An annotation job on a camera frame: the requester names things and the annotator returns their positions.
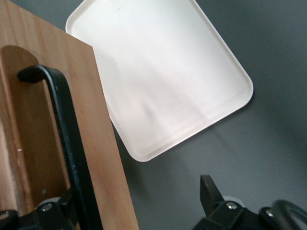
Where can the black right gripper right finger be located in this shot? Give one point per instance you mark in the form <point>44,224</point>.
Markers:
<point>213,206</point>

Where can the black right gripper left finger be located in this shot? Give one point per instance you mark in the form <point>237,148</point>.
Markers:
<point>48,216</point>

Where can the wooden box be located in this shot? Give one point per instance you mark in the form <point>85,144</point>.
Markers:
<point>91,107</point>

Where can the white plastic tray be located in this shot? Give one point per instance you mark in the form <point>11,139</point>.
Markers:
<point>168,72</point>

